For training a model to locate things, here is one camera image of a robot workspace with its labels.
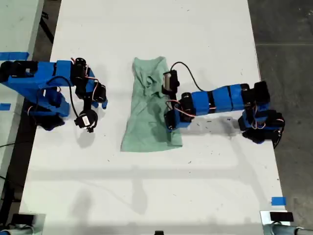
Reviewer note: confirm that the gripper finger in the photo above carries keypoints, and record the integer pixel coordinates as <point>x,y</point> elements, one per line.
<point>174,131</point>
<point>95,105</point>
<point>104,104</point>

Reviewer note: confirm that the pale green T-shirt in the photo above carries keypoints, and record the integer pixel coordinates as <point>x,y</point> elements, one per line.
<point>141,117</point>

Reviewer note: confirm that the blue and black arm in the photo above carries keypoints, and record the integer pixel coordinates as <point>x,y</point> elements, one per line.
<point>49,73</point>
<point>220,98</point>

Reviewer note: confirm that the black stand leg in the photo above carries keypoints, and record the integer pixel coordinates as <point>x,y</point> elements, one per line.
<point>47,29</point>

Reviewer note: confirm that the long blue tape strip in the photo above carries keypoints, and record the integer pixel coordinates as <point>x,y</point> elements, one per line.
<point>12,55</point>

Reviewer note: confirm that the white side table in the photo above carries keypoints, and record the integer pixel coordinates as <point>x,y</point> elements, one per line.
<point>14,24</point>

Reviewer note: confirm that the small black clamp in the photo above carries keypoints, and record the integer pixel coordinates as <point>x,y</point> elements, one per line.
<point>159,233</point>

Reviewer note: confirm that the white mounting plate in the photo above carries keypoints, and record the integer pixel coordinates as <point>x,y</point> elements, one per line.
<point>264,216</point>

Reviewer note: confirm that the square blue tape piece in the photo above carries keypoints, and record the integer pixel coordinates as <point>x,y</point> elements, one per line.
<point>278,201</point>

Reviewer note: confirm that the small black box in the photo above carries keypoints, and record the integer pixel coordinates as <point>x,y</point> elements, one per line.
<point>23,218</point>
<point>281,216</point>

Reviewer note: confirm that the black camera stalk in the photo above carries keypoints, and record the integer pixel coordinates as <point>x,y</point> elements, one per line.
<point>174,98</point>
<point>86,104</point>

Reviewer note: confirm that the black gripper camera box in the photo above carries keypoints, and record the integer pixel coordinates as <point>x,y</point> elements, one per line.
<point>85,120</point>
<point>170,82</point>

